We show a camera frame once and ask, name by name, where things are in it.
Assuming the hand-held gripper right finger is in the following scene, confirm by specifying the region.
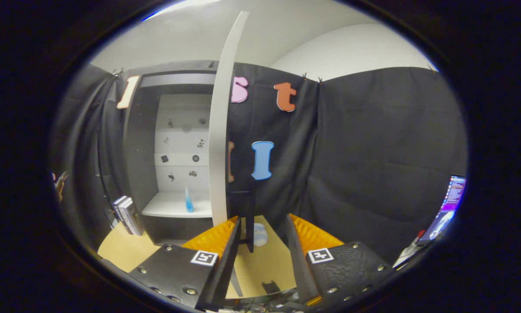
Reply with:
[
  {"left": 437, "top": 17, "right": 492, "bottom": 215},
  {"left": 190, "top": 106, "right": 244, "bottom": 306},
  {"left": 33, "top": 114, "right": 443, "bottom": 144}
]
[{"left": 285, "top": 213, "right": 395, "bottom": 305}]

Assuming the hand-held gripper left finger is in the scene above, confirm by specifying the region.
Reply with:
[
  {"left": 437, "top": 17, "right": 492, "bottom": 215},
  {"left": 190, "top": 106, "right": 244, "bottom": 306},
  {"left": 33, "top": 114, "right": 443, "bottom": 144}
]
[{"left": 128, "top": 216, "right": 241, "bottom": 310}]

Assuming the black door handle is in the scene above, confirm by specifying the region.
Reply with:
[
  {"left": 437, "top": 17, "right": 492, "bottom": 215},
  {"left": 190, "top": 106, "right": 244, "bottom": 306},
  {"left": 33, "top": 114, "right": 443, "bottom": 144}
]
[{"left": 228, "top": 190, "right": 256, "bottom": 253}]

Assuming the white cabinet door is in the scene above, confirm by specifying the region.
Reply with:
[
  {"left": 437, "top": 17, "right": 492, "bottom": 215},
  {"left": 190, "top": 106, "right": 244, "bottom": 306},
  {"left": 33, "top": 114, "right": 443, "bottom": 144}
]
[{"left": 208, "top": 11, "right": 251, "bottom": 226}]

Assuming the white blue round object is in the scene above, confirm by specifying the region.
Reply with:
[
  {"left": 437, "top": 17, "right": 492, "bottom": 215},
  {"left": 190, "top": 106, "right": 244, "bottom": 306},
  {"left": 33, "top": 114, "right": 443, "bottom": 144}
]
[{"left": 254, "top": 223, "right": 269, "bottom": 247}]

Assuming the black backdrop cloth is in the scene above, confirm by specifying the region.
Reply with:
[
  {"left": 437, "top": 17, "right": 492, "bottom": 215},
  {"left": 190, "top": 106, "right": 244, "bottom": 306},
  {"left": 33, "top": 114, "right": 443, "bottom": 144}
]
[{"left": 50, "top": 61, "right": 468, "bottom": 266}]

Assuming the grey cabinet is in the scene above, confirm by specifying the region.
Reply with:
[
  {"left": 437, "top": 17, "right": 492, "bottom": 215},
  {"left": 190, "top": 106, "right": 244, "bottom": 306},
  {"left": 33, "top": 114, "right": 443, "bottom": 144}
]
[{"left": 123, "top": 61, "right": 226, "bottom": 246}]

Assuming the computer monitor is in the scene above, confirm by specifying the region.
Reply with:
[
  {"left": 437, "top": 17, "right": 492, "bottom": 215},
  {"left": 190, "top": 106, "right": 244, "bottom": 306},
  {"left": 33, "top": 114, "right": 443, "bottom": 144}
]
[{"left": 417, "top": 174, "right": 467, "bottom": 244}]

